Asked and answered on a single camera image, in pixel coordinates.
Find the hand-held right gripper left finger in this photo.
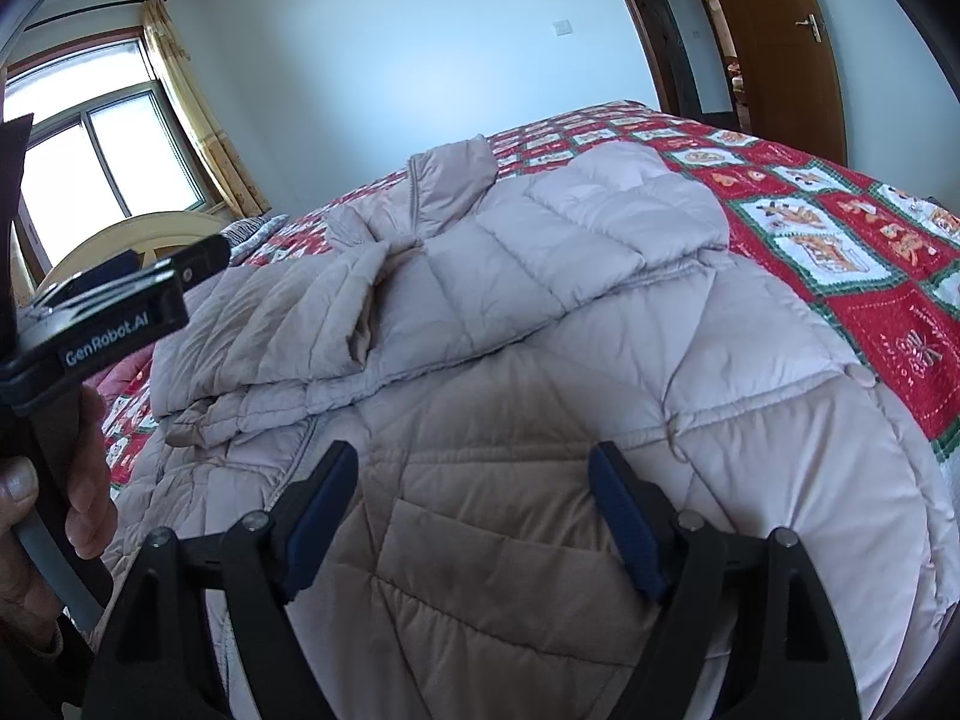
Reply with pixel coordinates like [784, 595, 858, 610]
[81, 441, 359, 720]

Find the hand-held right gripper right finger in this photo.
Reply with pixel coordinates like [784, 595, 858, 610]
[587, 441, 860, 720]

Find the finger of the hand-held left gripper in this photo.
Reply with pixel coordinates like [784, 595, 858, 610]
[154, 234, 232, 290]
[34, 251, 147, 310]

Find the beige down jacket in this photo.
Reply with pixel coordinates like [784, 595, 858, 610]
[97, 133, 957, 720]

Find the person's left hand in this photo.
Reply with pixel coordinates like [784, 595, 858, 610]
[0, 386, 119, 655]

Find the cream wooden headboard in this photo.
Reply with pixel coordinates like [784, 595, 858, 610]
[34, 210, 242, 302]

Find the pink cloth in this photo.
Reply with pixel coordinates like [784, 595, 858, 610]
[91, 358, 158, 410]

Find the striped pillow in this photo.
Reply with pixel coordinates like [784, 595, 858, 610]
[225, 214, 291, 265]

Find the window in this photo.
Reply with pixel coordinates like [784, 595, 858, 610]
[0, 37, 211, 293]

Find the yellow curtain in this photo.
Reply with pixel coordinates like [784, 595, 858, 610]
[141, 0, 271, 220]

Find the curtain rod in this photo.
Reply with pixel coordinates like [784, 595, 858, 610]
[22, 0, 166, 32]

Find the red printed bed quilt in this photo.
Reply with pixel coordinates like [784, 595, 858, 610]
[101, 99, 960, 481]

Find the brown wooden door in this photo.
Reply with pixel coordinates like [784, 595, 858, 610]
[694, 0, 850, 166]

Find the dark wooden door frame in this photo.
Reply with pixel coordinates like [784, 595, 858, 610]
[598, 0, 743, 130]

